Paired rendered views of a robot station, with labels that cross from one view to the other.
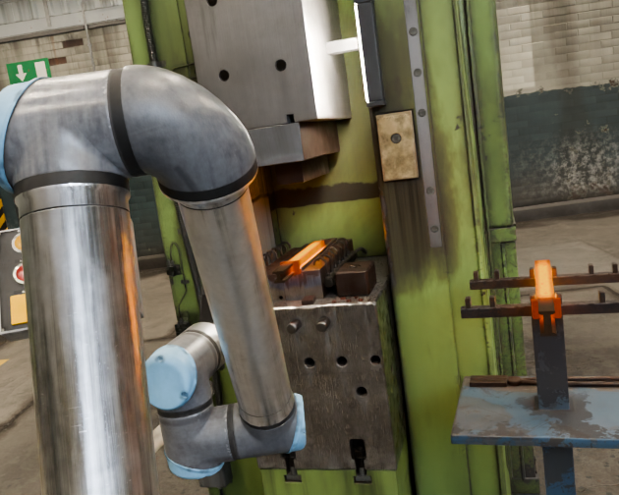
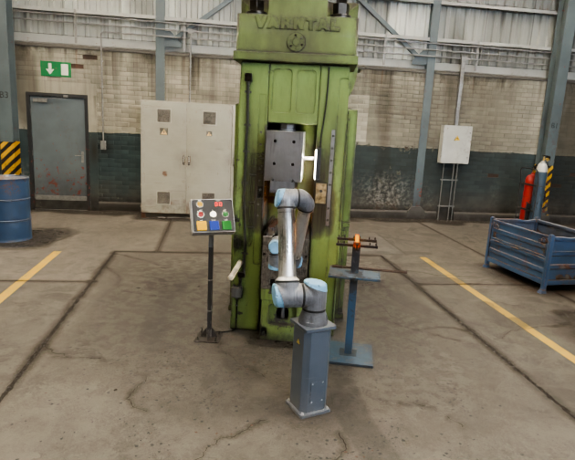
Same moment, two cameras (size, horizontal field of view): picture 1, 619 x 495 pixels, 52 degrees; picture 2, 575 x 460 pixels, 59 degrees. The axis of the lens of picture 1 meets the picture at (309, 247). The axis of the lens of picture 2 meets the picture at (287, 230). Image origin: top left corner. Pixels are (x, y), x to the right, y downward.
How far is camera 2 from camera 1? 2.65 m
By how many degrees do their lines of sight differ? 13
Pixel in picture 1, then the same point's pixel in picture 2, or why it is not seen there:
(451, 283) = (329, 237)
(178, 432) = (275, 259)
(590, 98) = (393, 154)
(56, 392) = (286, 240)
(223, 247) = (304, 221)
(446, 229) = (330, 221)
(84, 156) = (293, 203)
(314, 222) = not seen: hidden behind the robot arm
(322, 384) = not seen: hidden behind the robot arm
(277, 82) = (290, 169)
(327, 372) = not seen: hidden behind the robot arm
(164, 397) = (274, 250)
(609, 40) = (408, 124)
